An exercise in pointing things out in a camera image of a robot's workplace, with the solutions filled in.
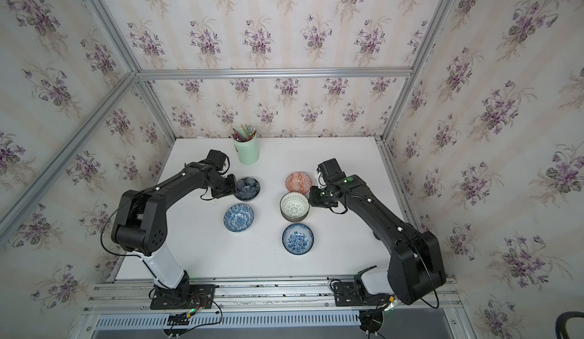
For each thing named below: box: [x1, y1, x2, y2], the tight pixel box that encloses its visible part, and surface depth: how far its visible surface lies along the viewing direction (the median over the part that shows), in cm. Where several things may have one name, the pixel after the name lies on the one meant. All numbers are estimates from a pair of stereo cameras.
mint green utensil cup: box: [232, 135, 261, 165], surface depth 106 cm
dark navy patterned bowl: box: [234, 177, 261, 202], surface depth 98 cm
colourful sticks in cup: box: [231, 123, 258, 143], surface depth 106 cm
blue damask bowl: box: [222, 203, 255, 233], surface depth 91 cm
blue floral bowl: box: [281, 222, 315, 256], surface depth 86 cm
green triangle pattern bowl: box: [279, 191, 311, 222], surface depth 90 cm
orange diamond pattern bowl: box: [285, 171, 313, 195], surface depth 101 cm
